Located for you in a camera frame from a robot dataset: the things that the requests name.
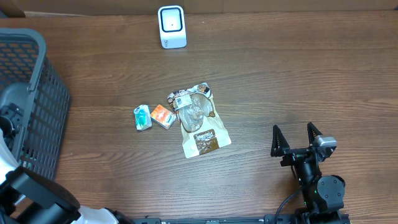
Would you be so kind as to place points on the green tissue pack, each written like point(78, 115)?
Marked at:
point(142, 117)

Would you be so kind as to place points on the brown white snack pouch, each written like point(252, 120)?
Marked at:
point(202, 128)

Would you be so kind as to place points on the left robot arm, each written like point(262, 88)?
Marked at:
point(27, 197)

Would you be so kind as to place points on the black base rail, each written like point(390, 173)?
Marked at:
point(266, 219)

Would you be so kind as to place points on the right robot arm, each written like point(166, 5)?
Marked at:
point(322, 195)

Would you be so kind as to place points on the orange tissue pack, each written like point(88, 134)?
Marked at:
point(163, 116)

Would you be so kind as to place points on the grey plastic mesh basket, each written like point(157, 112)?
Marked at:
point(34, 102)

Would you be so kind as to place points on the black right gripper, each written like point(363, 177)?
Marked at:
point(280, 147)

